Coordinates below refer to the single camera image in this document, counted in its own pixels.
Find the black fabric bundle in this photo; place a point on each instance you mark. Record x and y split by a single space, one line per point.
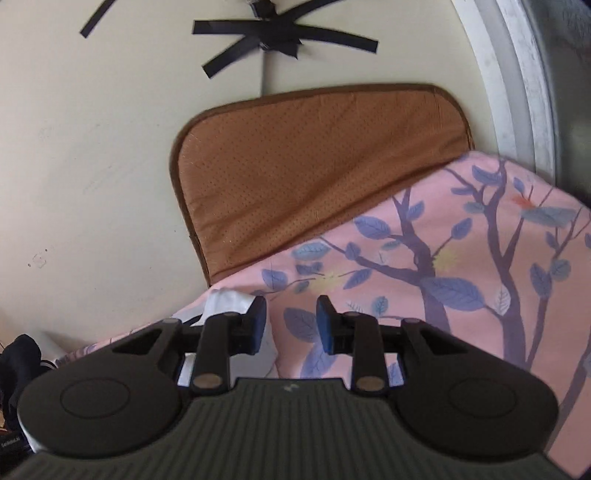
21 357

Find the small black box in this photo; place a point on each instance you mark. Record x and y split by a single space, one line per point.
10 446

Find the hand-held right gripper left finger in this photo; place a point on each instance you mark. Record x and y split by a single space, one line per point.
258 323

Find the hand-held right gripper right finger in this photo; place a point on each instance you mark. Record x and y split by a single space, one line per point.
325 330

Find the pink floral bed sheet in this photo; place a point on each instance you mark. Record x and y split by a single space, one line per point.
406 295

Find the white framed window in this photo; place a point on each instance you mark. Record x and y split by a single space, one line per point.
521 83

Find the brown perforated mat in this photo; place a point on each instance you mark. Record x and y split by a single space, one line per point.
295 184

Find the black tape strips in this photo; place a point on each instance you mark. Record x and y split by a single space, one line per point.
97 18
286 37

